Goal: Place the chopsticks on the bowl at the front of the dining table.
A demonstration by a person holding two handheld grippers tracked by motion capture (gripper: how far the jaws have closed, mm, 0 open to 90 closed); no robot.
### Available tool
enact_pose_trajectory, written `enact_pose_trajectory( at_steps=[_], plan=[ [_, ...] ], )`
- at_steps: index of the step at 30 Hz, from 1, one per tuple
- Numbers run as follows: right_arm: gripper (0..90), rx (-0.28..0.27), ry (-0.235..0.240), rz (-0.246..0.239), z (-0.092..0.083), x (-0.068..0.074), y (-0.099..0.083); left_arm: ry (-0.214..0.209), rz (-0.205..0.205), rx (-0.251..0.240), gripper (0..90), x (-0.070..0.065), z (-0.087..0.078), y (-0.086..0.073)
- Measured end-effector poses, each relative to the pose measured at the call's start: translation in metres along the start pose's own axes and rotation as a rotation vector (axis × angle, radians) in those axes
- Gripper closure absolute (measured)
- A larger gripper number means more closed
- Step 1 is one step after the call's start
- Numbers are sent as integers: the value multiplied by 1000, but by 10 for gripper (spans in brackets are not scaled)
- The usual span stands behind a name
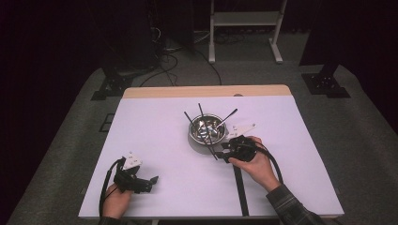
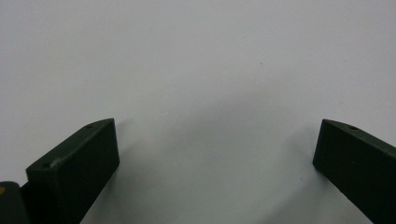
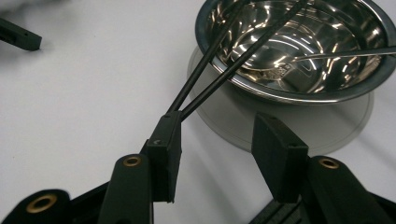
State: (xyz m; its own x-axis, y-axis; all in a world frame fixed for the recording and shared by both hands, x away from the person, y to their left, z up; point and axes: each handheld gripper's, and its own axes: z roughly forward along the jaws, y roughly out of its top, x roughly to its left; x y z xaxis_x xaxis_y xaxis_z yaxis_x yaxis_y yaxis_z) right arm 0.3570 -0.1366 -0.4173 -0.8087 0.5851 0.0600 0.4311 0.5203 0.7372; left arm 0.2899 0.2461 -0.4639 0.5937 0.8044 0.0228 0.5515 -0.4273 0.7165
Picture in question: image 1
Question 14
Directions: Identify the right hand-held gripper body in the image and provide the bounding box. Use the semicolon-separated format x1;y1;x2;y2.
225;122;258;163

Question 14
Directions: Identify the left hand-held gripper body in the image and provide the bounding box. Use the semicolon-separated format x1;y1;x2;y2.
113;152;152;194

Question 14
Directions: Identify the steel bowl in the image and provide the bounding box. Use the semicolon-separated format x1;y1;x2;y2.
188;113;227;146

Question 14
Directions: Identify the row of black chopsticks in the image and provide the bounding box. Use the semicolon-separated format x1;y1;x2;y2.
232;163;251;218

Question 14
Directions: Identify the thin black chopstick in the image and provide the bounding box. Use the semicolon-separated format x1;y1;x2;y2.
183;111;219;161
197;102;217;156

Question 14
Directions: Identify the person's left hand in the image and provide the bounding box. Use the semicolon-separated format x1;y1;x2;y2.
102;182;134;219

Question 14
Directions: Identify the person's right hand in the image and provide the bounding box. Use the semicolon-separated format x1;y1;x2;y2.
228;135;282;193

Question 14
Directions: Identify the metal spoon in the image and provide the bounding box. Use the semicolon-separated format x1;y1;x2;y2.
205;108;238;139

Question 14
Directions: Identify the black stand base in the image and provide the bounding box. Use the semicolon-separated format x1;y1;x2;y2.
300;62;351;99
90;67;134;101

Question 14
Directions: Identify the white metal stand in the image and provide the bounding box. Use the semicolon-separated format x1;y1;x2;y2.
207;0;288;65

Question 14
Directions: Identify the dark equipment cabinet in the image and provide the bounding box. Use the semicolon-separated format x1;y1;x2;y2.
102;0;159;71

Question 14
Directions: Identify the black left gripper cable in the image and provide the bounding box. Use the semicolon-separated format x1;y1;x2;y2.
99;157;126;219

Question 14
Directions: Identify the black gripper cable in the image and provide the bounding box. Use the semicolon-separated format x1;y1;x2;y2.
250;142;284;186
99;157;126;219

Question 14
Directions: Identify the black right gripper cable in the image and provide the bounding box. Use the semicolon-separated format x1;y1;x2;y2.
250;142;284;186

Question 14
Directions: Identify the black floor cable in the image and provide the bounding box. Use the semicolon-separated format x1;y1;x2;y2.
139;51;179;88
194;49;223;86

